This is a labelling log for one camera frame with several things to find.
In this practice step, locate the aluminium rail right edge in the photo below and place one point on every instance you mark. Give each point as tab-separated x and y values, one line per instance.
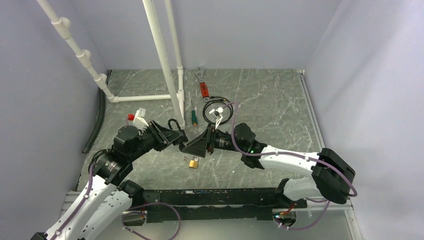
350	226

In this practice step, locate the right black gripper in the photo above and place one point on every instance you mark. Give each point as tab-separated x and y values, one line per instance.
198	146

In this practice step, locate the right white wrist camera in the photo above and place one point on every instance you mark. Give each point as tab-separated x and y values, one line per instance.
218	113

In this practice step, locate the black foam tube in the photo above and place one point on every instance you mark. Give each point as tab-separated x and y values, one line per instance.
98	122

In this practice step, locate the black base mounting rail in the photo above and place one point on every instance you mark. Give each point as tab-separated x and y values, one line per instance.
160	205

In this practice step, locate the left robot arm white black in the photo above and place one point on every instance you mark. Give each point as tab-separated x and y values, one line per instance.
108	193

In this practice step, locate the red handle adjustable wrench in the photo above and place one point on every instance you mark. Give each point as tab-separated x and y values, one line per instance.
202	84

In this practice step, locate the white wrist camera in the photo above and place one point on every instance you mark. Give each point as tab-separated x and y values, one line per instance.
218	113
138	119

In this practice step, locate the small brass padlock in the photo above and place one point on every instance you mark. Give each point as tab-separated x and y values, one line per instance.
194	162

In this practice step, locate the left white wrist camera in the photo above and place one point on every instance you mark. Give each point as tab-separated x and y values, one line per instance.
138	119

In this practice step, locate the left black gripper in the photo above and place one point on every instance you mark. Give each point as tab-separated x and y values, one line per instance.
162	141

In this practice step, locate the white pvc pipe frame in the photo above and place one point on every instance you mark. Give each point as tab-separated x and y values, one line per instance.
176	95

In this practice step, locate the green handle screwdriver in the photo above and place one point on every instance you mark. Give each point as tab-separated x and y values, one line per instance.
194	119

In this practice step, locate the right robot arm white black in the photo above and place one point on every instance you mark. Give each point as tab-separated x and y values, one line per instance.
323	174

